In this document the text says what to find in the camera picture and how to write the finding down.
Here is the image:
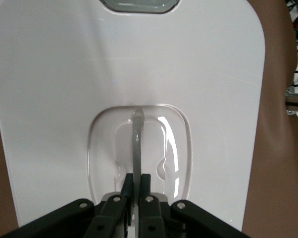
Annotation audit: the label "white box lid grey latches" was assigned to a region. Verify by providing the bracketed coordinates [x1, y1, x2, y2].
[0, 0, 267, 238]

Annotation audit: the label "metal table edge bracket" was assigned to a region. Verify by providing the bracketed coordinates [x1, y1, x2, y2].
[285, 85, 298, 119]

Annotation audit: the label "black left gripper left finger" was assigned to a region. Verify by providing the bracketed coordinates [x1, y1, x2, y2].
[89, 173, 135, 238]

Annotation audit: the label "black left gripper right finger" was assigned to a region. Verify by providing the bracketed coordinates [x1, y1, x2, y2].
[138, 173, 165, 238]

